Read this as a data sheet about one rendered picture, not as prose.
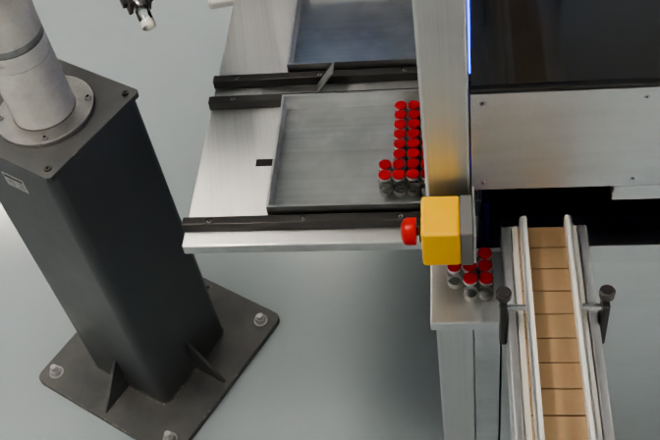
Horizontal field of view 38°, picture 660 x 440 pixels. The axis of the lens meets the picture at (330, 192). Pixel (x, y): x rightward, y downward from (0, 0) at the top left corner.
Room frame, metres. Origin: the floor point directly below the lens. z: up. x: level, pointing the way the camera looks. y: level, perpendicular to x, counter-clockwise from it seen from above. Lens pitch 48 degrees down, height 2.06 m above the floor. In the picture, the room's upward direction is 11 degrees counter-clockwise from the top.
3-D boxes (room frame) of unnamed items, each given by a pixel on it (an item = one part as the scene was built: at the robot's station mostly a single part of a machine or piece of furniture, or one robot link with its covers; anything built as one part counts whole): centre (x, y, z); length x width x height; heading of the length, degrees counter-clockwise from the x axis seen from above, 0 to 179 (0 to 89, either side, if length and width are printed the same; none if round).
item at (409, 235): (0.84, -0.11, 0.99); 0.04 x 0.04 x 0.04; 78
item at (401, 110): (1.10, -0.13, 0.90); 0.18 x 0.02 x 0.05; 168
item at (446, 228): (0.83, -0.15, 0.99); 0.08 x 0.07 x 0.07; 78
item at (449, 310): (0.81, -0.19, 0.87); 0.14 x 0.13 x 0.02; 78
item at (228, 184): (1.28, -0.05, 0.87); 0.70 x 0.48 x 0.02; 168
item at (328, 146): (1.10, -0.09, 0.90); 0.34 x 0.26 x 0.04; 78
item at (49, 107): (1.40, 0.50, 0.95); 0.19 x 0.19 x 0.18
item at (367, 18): (1.44, -0.16, 0.90); 0.34 x 0.26 x 0.04; 78
